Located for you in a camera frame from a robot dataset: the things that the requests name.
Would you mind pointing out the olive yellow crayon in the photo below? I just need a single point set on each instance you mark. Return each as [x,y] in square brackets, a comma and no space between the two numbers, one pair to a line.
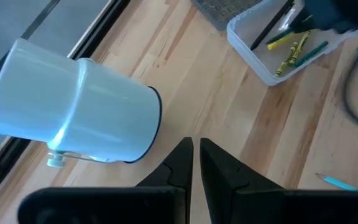
[286,60]
[300,46]

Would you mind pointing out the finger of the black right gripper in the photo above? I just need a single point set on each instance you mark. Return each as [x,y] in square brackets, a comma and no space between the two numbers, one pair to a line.
[300,22]

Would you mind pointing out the black pen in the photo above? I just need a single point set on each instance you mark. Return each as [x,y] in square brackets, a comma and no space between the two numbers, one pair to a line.
[269,26]

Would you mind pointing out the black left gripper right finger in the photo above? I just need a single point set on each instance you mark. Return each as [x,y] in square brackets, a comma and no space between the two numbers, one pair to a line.
[259,205]

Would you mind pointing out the teal pencil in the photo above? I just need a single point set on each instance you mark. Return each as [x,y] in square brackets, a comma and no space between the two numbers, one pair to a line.
[340,183]

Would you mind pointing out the clear plastic supply box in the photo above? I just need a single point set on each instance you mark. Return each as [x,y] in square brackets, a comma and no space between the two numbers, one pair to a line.
[244,28]

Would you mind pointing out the white cylindrical canister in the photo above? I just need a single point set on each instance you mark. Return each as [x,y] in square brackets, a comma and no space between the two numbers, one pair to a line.
[73,109]

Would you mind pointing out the dark green crayon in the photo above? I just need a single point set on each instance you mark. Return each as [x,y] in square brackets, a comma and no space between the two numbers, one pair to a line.
[311,54]
[280,36]

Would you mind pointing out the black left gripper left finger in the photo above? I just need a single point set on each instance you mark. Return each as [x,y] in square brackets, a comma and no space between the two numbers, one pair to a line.
[120,205]

